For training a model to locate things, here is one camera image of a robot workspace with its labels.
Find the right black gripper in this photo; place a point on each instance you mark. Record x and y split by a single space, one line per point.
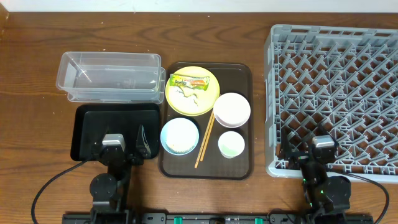
304 158

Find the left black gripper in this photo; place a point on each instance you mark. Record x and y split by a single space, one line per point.
142 152

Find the light blue bowl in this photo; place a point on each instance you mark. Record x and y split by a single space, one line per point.
182 122

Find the white tissue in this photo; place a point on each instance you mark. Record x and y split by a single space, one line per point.
183 97

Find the wooden chopstick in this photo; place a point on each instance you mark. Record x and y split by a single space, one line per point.
199 154
207 136

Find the white cup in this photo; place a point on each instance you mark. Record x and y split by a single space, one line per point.
231 144

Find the pink bowl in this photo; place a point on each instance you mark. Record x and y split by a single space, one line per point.
232 110

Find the green snack wrapper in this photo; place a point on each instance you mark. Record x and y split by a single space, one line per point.
198 83

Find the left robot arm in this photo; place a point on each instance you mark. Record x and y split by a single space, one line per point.
110 190

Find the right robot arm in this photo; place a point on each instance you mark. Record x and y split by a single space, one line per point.
328 196

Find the black waste tray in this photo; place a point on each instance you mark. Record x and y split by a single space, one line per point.
93 121

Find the grey plastic dishwasher rack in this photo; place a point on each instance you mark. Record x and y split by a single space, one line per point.
341 78

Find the clear plastic waste bin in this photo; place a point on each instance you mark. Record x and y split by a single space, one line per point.
111 77

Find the yellow plate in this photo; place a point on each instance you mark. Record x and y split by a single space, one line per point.
192 90

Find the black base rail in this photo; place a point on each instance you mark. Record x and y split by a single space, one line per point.
161 218

